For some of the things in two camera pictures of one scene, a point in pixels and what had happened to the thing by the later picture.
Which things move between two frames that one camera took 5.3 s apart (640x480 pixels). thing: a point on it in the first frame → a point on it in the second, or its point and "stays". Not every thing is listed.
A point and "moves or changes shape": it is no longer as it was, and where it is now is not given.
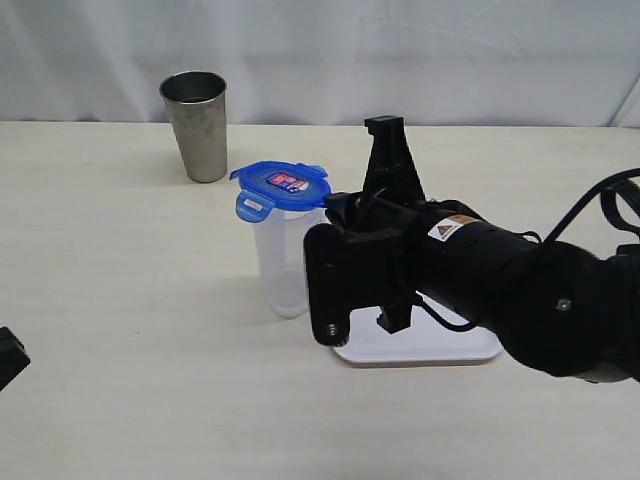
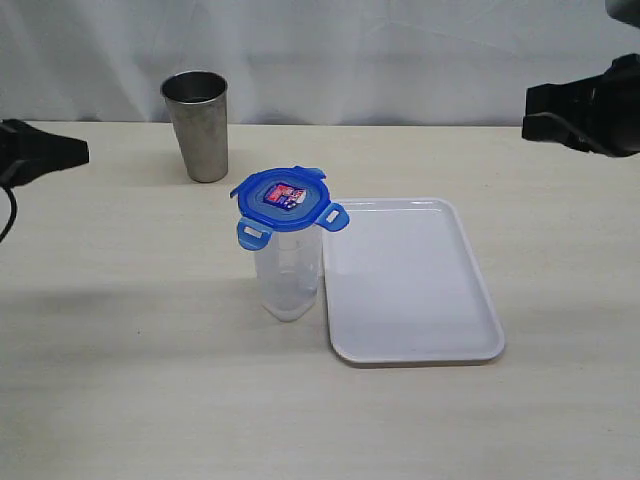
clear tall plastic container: (280, 242) moves or changes shape
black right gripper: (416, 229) → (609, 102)
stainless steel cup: (197, 102) stays
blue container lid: (266, 184) moves or changes shape
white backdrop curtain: (469, 63) stays
